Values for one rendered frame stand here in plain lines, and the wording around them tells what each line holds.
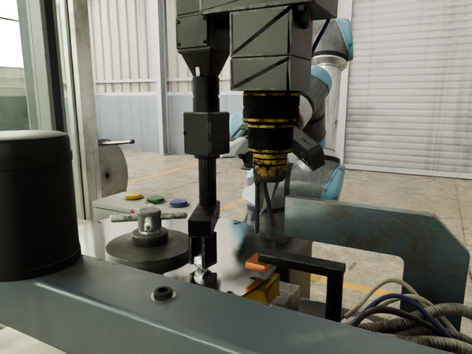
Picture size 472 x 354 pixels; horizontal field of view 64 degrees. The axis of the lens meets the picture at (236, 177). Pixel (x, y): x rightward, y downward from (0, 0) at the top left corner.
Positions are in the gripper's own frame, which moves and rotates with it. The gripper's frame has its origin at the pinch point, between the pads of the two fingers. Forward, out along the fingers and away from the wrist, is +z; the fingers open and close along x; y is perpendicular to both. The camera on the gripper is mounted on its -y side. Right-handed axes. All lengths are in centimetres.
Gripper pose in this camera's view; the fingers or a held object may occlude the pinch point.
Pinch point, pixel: (240, 193)
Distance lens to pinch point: 62.3
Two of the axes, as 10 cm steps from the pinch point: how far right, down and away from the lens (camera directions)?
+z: -5.2, 6.7, -5.2
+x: -3.5, -7.3, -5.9
